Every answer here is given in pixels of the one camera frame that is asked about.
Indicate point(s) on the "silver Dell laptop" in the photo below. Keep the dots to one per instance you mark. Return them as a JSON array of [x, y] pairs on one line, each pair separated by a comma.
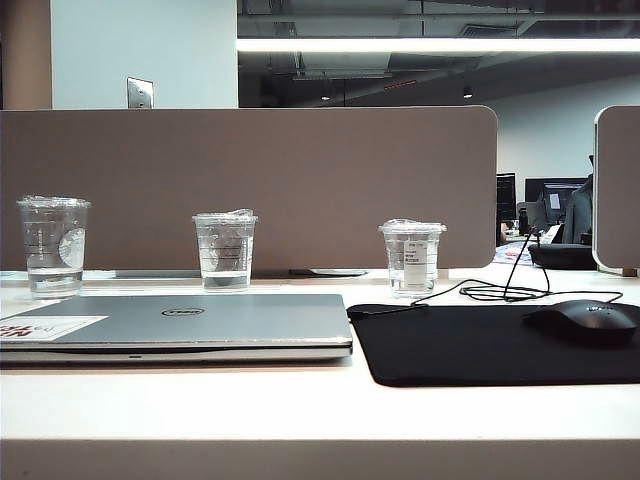
[[200, 330]]

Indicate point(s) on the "brown white-edged desk divider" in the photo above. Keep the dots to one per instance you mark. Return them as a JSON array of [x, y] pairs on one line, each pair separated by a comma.
[[620, 190]]

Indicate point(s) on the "long white ceiling light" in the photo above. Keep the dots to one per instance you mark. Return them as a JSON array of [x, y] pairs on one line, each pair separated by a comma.
[[425, 45]]

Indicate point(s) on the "black ceiling spotlight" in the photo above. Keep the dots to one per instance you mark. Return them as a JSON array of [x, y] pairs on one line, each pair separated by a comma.
[[467, 92]]

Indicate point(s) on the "clear cup with round logo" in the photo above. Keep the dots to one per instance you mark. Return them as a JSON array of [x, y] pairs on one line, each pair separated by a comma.
[[50, 240]]

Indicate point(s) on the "clear cup with white label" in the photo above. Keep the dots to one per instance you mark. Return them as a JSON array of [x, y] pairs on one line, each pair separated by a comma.
[[400, 260]]

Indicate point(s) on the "wide brown desk divider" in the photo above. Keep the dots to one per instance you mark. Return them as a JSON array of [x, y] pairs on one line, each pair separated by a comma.
[[300, 175]]

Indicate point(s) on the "narrow black background monitor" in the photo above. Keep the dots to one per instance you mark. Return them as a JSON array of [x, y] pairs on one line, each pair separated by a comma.
[[506, 195]]

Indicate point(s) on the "black computer mouse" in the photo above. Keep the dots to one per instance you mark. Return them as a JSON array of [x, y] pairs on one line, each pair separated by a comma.
[[585, 320]]

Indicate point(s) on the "black mouse pad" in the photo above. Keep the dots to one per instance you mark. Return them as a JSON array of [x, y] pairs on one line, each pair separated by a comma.
[[450, 345]]

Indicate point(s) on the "wide black background monitor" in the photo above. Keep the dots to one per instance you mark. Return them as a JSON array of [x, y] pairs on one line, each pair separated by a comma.
[[536, 192]]

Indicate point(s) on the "colourful printed paper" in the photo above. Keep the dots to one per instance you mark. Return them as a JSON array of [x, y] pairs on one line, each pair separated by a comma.
[[512, 254]]

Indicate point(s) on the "metal wall plate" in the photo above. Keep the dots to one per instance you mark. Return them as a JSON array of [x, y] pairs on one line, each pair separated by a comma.
[[140, 92]]

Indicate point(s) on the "small clear plastic cup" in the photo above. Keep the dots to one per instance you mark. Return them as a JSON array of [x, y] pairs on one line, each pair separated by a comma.
[[225, 250]]

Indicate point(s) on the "grey jacket on chair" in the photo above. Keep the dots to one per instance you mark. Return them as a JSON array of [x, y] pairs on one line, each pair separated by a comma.
[[580, 215]]

